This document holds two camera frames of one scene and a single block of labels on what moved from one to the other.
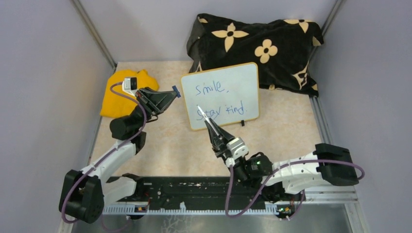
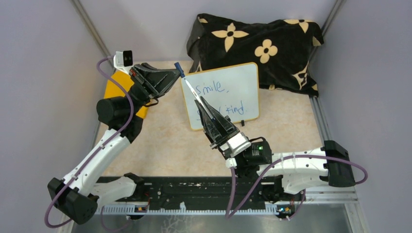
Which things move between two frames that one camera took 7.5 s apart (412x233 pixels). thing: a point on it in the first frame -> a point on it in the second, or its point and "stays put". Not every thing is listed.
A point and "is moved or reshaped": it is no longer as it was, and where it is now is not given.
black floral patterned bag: [283, 49] stays put
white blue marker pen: [208, 120] is moved or reshaped
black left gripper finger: [165, 103] -> [165, 87]
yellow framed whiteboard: [228, 95] stays put
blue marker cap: [178, 93] -> [178, 67]
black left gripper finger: [158, 95] -> [156, 77]
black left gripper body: [149, 103] -> [146, 90]
